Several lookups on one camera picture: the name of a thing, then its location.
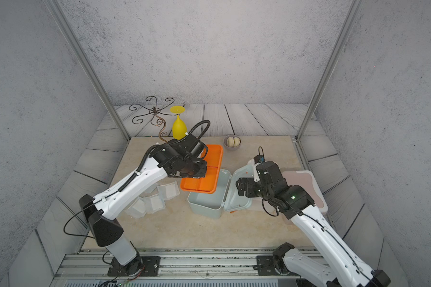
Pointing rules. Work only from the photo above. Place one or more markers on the right aluminium frame post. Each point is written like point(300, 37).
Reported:
point(354, 10)

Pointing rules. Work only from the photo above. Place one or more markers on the grey round object behind box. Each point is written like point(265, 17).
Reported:
point(232, 142)

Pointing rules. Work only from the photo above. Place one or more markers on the orange tray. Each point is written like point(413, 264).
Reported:
point(208, 183)

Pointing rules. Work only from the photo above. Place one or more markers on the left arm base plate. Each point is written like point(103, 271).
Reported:
point(142, 266)

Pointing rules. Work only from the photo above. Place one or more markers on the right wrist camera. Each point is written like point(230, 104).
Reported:
point(259, 159)

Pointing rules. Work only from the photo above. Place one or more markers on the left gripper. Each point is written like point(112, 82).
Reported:
point(203, 171)

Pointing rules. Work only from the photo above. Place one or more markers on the white pink medicine box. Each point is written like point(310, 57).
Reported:
point(258, 206)

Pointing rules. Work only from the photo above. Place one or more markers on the aluminium frame post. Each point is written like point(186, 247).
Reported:
point(354, 10)
point(68, 33)

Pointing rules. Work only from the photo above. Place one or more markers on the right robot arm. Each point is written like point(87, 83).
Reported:
point(298, 200)

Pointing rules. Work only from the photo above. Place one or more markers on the grey orange medicine box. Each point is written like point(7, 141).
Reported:
point(225, 198)

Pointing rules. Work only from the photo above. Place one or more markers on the gauze packet from grey box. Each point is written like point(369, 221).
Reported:
point(150, 189)

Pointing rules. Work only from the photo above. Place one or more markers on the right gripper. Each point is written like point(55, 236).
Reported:
point(251, 182)

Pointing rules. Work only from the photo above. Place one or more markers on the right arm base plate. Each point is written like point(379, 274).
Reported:
point(268, 265)

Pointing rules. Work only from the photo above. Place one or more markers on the left aluminium frame post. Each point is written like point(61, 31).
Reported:
point(68, 33)

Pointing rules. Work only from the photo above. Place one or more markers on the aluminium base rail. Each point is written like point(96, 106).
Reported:
point(182, 267)

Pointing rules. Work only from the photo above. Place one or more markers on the yellow plastic wine glass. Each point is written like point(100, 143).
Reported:
point(179, 128)

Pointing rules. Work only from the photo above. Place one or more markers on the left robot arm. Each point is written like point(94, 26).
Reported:
point(177, 158)

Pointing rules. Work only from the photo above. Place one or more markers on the brown wire glass rack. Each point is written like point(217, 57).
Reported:
point(156, 112)

